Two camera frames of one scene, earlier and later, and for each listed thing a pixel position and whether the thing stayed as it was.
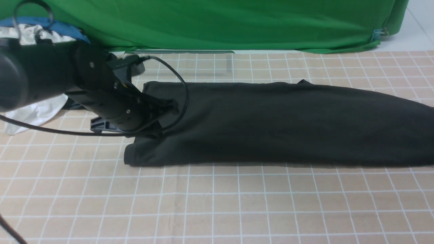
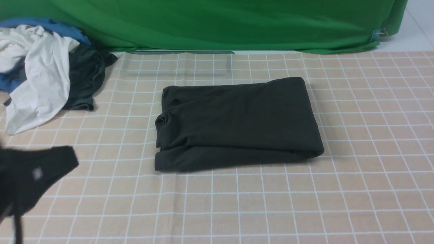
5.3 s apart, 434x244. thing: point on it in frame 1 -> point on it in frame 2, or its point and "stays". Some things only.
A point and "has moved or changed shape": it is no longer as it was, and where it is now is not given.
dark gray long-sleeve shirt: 285,124 has moved or changed shape
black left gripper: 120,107 -> 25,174
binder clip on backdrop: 377,33 stays
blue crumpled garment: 57,26 stays
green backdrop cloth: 223,26 stays
